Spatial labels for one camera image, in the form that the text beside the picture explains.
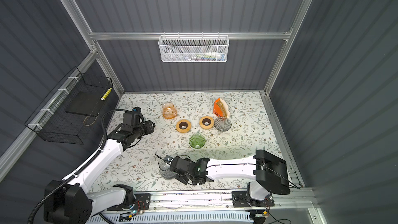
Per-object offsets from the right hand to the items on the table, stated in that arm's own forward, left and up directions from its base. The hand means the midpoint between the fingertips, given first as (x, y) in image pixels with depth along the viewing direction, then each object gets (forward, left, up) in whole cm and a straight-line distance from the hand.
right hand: (180, 170), depth 77 cm
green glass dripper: (+19, -8, -6) cm, 21 cm away
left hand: (+21, +16, +10) cm, 28 cm away
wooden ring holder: (+33, -14, -6) cm, 36 cm away
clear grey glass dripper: (+29, -24, -2) cm, 38 cm away
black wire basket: (+11, +52, +28) cm, 60 cm away
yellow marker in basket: (+31, +40, +23) cm, 55 cm away
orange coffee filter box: (+40, -23, +1) cm, 46 cm away
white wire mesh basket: (+91, -4, +15) cm, 92 cm away
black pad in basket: (+26, +46, +23) cm, 58 cm away
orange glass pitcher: (+42, +13, -5) cm, 44 cm away
